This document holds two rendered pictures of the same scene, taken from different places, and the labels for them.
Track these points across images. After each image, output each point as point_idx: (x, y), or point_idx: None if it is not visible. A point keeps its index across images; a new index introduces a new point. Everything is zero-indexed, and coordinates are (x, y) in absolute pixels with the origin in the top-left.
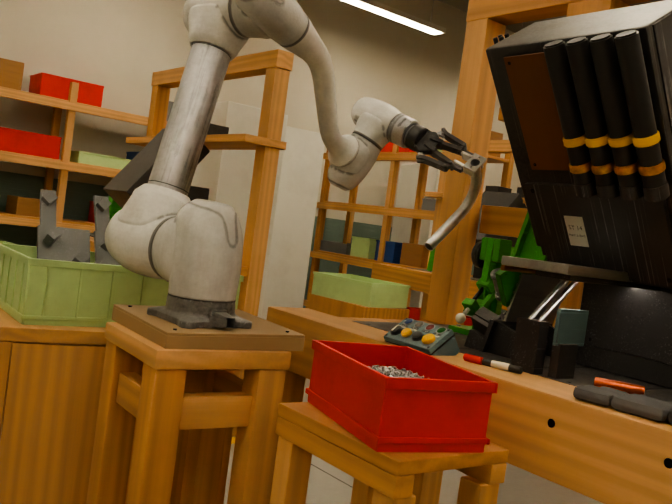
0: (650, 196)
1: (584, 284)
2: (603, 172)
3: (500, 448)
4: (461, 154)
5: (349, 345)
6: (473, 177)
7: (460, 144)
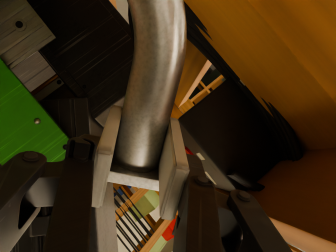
0: None
1: (47, 61)
2: None
3: None
4: (163, 202)
5: None
6: (111, 107)
7: (222, 250)
